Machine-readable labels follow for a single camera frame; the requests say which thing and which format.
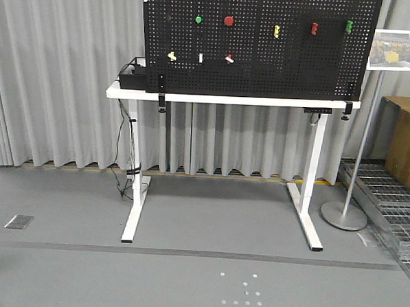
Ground red toggle switch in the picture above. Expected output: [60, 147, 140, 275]
[225, 54, 234, 63]
[311, 22, 319, 36]

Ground yellow lit toggle switch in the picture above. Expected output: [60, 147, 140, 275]
[168, 52, 176, 61]

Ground left black panel clamp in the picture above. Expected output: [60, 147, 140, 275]
[158, 73, 166, 113]

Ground black panel clamp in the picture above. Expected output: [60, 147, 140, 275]
[341, 81, 354, 121]
[158, 73, 166, 113]

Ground black electronics box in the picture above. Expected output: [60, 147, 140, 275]
[117, 57, 147, 91]

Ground white height-adjustable desk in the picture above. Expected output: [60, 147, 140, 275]
[106, 81, 361, 251]

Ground black perforated pegboard panel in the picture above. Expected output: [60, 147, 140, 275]
[143, 0, 383, 101]

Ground desk height control panel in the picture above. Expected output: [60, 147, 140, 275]
[304, 107, 332, 115]

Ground red mushroom push button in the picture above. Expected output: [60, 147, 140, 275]
[224, 15, 235, 27]

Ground right black panel clamp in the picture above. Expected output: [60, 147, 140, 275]
[341, 81, 354, 121]

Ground silver sign stand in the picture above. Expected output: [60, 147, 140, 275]
[320, 71, 385, 231]

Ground brown cardboard box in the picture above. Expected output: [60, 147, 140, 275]
[384, 96, 410, 189]

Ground grey floor plate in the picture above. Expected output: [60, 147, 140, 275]
[5, 214, 34, 230]

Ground metal floor grating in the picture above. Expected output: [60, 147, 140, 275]
[351, 160, 410, 279]

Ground printed photo sign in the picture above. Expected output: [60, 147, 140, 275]
[366, 29, 410, 71]

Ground black cable bundle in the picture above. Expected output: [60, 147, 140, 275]
[108, 62, 147, 202]

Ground yellow upper toggle switch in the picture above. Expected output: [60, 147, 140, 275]
[274, 25, 280, 38]

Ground green upper toggle switch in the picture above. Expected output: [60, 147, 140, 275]
[345, 20, 354, 34]

